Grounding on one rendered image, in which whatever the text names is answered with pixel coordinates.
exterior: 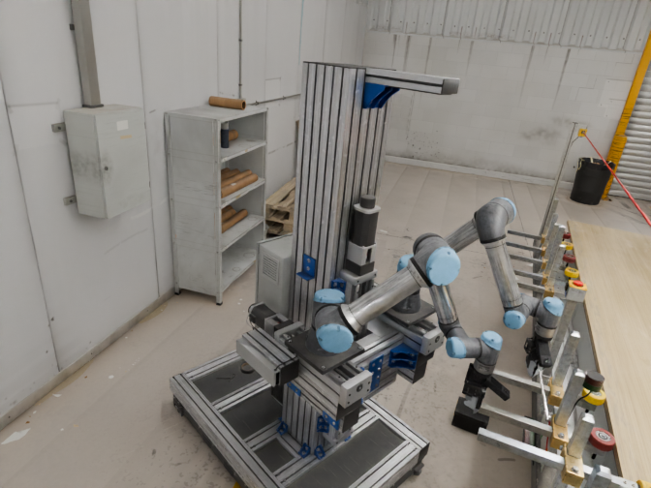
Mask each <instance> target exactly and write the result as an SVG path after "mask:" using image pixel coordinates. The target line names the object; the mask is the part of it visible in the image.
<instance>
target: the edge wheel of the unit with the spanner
mask: <svg viewBox="0 0 651 488"><path fill-rule="evenodd" d="M588 441H589V442H590V443H591V444H592V445H593V446H594V447H596V448H598V449H599V450H601V451H611V450H612V449H613V447H614V445H615V442H616V440H615V439H614V437H613V436H612V435H611V434H610V433H609V432H608V431H607V430H605V429H602V428H598V427H595V428H593V430H592V432H591V434H590V437H589V439H588Z"/></svg>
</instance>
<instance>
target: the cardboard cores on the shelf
mask: <svg viewBox="0 0 651 488"><path fill-rule="evenodd" d="M237 138H238V132H237V131H236V130H230V131H229V141H231V140H234V139H237ZM256 181H258V175H257V174H256V173H252V171H251V170H250V169H246V170H244V171H242V172H240V171H239V169H237V168H235V169H233V170H230V169H229V168H223V169H221V198H224V197H226V196H228V195H230V194H232V193H234V192H236V191H238V190H240V189H242V188H244V187H246V186H248V185H250V184H252V183H254V182H256ZM247 215H248V212H247V210H246V209H241V210H240V211H238V212H237V213H236V212H235V210H234V209H233V208H232V207H231V206H230V205H228V206H226V207H224V208H222V209H221V227H222V233H224V232H225V231H226V230H228V229H229V228H231V227H232V226H234V225H235V224H236V223H238V222H239V221H240V220H242V219H243V218H244V217H246V216H247Z"/></svg>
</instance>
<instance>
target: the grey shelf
mask: <svg viewBox="0 0 651 488"><path fill-rule="evenodd" d="M228 121H229V131H230V130H236V131H237V132H238V138H237V139H234V140H231V141H229V148H222V147H221V144H220V130H221V123H228ZM165 127H166V143H167V159H168V175H169V190H170V221H171V237H172V253H173V269H174V284H175V293H174V294H176V295H179V294H180V293H181V291H180V290H179V288H178V285H179V287H180V288H183V289H186V290H193V291H197V292H201V293H205V294H209V295H213V296H216V305H219V306H221V305H222V304H223V301H222V292H223V291H224V290H225V289H226V288H227V287H228V286H229V285H230V283H231V282H233V281H234V280H235V279H237V278H238V277H239V276H241V275H242V274H243V273H244V272H245V271H246V270H247V269H248V268H249V267H250V266H251V265H253V264H254V263H255V262H256V246H257V242H259V241H261V234H262V241H263V240H264V231H265V199H266V168H267V137H268V107H258V106H251V105H246V108H245V109H244V110H241V109H233V108H226V107H213V106H210V105H204V106H198V107H187V108H182V109H176V110H170V111H165ZM215 139H216V140H215ZM215 142H216V143H215ZM223 168H229V169H230V170H233V169H235V168H237V169H239V171H240V172H242V171H244V170H246V169H250V170H251V171H252V173H256V174H257V175H258V181H256V182H254V183H252V184H250V185H248V186H246V187H244V188H242V189H240V190H238V191H236V192H234V193H232V194H230V195H228V196H226V197H224V198H221V169H223ZM219 174H220V175H219ZM216 177H217V178H216ZM219 177H220V178H219ZM216 182H217V183H216ZM216 185H217V186H216ZM216 190H217V191H216ZM216 193H217V194H216ZM216 195H217V196H216ZM262 198H263V213H262ZM228 205H230V206H231V207H232V209H234V210H235V212H236V213H237V212H238V211H240V210H241V209H246V210H247V212H248V215H247V216H246V217H244V218H243V219H242V220H240V221H239V222H238V223H236V224H235V225H234V226H232V227H231V228H229V229H228V230H226V231H225V232H224V233H222V227H221V209H222V208H224V207H226V206H228ZM216 212H217V213H216ZM214 213H215V223H214ZM175 235H176V237H175Z"/></svg>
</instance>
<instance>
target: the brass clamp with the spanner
mask: <svg viewBox="0 0 651 488"><path fill-rule="evenodd" d="M555 416H556V414H554V415H552V416H551V422H550V426H552V435H551V437H550V438H549V441H550V447H553V448H556V449H558V450H560V449H559V447H560V445H562V444H563V443H564V442H568V441H569V436H568V425H566V427H563V426H560V425H557V424H555ZM559 433H563V434H564V435H565V438H564V439H560V438H559V437H558V434H559Z"/></svg>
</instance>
